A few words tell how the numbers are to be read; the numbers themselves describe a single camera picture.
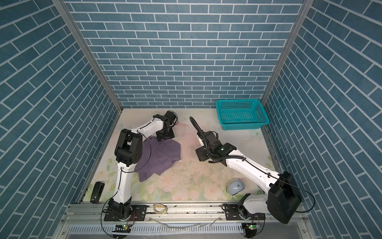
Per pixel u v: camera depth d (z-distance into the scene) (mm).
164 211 741
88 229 769
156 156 866
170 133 913
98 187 787
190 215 739
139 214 736
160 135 848
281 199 404
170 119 873
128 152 578
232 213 735
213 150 608
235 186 748
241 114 1193
